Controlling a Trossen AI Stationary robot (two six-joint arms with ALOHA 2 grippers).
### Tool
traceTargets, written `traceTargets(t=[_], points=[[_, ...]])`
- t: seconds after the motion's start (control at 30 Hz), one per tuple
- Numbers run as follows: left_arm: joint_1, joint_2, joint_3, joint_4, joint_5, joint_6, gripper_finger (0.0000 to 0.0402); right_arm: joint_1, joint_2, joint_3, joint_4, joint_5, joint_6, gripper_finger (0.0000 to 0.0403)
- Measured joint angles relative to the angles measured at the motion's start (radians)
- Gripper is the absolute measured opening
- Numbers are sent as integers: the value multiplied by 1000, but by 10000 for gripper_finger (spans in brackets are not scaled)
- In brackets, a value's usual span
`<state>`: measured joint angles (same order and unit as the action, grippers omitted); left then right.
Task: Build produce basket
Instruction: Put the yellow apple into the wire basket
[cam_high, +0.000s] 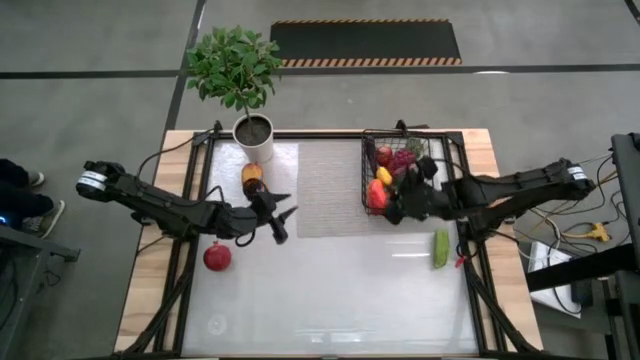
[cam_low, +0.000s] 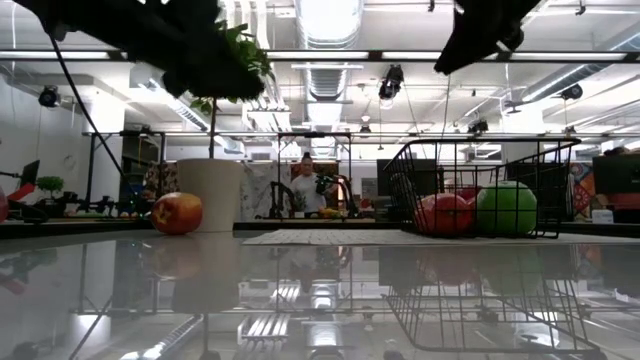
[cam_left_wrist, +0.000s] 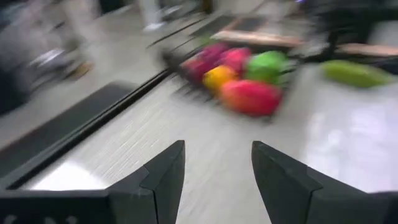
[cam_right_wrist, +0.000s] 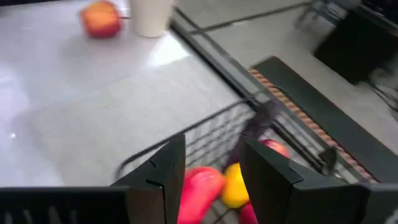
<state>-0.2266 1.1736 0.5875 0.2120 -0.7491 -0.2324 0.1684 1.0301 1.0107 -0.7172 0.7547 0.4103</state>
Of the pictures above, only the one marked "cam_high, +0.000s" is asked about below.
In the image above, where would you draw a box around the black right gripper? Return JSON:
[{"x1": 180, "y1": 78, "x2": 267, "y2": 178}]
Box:
[{"x1": 384, "y1": 155, "x2": 454, "y2": 226}]

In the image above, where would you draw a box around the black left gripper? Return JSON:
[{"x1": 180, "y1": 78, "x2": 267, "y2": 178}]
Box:
[{"x1": 211, "y1": 191, "x2": 300, "y2": 241}]

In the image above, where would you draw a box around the red grape bunch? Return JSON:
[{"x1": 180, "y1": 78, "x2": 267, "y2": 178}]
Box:
[{"x1": 389, "y1": 138, "x2": 427, "y2": 177}]

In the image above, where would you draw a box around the red bell pepper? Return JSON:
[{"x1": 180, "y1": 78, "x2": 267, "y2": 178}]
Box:
[{"x1": 366, "y1": 178, "x2": 391, "y2": 212}]

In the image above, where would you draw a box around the green cucumber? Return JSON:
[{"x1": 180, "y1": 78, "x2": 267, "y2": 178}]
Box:
[{"x1": 432, "y1": 228, "x2": 452, "y2": 270}]

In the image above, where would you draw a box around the red pomegranate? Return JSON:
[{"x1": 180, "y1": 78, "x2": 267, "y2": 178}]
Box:
[{"x1": 202, "y1": 240, "x2": 234, "y2": 273}]

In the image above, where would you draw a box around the orange yellow mango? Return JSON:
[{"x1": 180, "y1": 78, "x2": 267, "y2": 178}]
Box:
[{"x1": 240, "y1": 161, "x2": 266, "y2": 194}]

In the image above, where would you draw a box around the grey woven placemat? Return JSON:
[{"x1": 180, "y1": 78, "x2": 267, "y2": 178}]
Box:
[{"x1": 296, "y1": 139, "x2": 454, "y2": 239}]

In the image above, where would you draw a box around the white plant pot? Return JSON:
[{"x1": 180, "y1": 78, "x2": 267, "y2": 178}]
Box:
[{"x1": 231, "y1": 113, "x2": 276, "y2": 165}]

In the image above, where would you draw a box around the green leafy small tree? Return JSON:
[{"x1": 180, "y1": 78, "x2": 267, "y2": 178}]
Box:
[{"x1": 185, "y1": 24, "x2": 284, "y2": 114}]

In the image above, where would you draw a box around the black hazard-striped floor mat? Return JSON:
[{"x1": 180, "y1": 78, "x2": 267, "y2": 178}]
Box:
[{"x1": 269, "y1": 18, "x2": 463, "y2": 69}]

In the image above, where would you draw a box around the white box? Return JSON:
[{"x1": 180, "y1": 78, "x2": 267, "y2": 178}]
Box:
[{"x1": 527, "y1": 240, "x2": 585, "y2": 320}]

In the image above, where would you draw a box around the yellow power plug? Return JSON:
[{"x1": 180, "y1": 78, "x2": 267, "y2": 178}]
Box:
[{"x1": 562, "y1": 222, "x2": 610, "y2": 244}]

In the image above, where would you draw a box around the black equipment stand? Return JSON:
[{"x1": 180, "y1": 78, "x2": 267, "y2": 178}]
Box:
[{"x1": 524, "y1": 132, "x2": 640, "y2": 360}]

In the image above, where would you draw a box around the grey metal cart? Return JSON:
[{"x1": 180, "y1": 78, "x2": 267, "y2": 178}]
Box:
[{"x1": 0, "y1": 224, "x2": 82, "y2": 360}]

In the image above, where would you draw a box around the person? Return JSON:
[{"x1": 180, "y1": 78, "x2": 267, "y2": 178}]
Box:
[{"x1": 0, "y1": 158, "x2": 67, "y2": 241}]

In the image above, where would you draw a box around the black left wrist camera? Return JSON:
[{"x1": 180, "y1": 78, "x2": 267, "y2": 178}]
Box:
[{"x1": 268, "y1": 217, "x2": 291, "y2": 247}]

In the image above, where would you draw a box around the black wire basket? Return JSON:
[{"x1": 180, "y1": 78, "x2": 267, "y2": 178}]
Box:
[{"x1": 360, "y1": 129, "x2": 438, "y2": 217}]

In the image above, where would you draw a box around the black looped cable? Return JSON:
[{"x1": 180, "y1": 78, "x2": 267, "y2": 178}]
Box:
[{"x1": 234, "y1": 226, "x2": 259, "y2": 248}]

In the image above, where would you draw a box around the black aluminium table frame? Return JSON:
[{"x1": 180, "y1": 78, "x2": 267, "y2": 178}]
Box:
[{"x1": 113, "y1": 119, "x2": 544, "y2": 360}]

